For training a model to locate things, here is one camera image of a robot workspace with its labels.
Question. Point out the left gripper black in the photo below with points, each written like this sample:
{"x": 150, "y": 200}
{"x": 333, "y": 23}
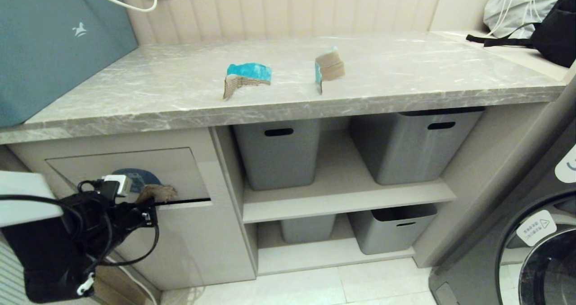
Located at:
{"x": 90, "y": 219}

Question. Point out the plain brown cardboard scrap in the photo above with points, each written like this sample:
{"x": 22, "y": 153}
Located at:
{"x": 157, "y": 191}

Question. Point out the wide blue-topped cardboard scrap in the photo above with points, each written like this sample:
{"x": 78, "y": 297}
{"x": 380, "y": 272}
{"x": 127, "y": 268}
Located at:
{"x": 249, "y": 72}

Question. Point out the blue round bin sticker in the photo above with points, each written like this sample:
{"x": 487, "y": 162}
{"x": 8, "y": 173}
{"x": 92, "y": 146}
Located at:
{"x": 144, "y": 175}

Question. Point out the beige trash flap door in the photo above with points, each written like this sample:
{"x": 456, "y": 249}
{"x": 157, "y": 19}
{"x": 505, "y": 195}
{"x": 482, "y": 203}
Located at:
{"x": 180, "y": 172}

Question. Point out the beige cabinet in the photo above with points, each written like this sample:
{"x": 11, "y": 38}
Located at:
{"x": 202, "y": 251}

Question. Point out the narrow grey storage bin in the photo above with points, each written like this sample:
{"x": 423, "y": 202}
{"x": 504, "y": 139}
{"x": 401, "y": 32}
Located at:
{"x": 308, "y": 227}
{"x": 279, "y": 160}

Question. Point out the beige shelf board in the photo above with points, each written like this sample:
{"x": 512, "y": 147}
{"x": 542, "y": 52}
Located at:
{"x": 315, "y": 200}

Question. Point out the teal box with horse logo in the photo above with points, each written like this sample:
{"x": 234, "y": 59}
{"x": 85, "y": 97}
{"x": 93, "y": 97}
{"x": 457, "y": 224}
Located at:
{"x": 54, "y": 62}

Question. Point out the small blue-edged cardboard scrap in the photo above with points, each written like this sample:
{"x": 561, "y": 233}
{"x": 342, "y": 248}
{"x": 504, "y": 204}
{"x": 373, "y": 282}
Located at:
{"x": 330, "y": 68}

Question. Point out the wide grey storage bin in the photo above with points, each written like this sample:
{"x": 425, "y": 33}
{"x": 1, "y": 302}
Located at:
{"x": 391, "y": 236}
{"x": 405, "y": 151}

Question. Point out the dark grey washing machine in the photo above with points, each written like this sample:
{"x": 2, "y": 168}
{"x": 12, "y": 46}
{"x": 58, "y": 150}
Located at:
{"x": 486, "y": 260}

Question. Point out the white warning sticker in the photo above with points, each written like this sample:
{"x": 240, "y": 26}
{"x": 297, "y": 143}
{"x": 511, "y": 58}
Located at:
{"x": 535, "y": 227}

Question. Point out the round glass washer door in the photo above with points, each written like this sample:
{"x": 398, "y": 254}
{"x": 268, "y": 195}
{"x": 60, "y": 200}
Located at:
{"x": 553, "y": 269}

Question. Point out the light grey fabric bag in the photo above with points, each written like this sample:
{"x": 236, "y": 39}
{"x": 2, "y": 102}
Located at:
{"x": 517, "y": 7}

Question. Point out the white washer panel label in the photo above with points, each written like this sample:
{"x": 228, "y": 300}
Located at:
{"x": 568, "y": 167}

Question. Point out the black backpack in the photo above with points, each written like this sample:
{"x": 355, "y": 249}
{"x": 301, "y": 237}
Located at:
{"x": 558, "y": 34}

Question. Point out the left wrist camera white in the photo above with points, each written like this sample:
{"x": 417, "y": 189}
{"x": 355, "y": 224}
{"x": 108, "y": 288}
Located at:
{"x": 120, "y": 184}

